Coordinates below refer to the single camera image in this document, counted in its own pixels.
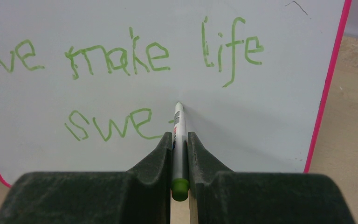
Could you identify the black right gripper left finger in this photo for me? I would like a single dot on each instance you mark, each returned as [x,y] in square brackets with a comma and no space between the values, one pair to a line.
[140,195]

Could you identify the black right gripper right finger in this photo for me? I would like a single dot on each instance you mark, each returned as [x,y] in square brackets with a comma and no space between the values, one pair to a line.
[219,195]

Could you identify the pink-framed whiteboard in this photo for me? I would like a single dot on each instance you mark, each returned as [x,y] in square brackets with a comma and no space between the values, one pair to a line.
[91,85]

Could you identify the green whiteboard marker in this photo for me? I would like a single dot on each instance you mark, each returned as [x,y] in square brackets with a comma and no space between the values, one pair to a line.
[180,174]

